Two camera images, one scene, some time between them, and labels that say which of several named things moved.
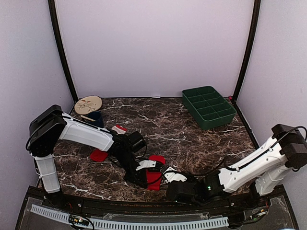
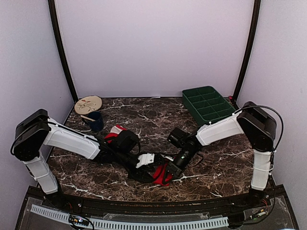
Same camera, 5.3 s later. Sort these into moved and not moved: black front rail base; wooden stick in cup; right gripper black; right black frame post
Moved: right gripper black
Not moved: right black frame post; wooden stick in cup; black front rail base
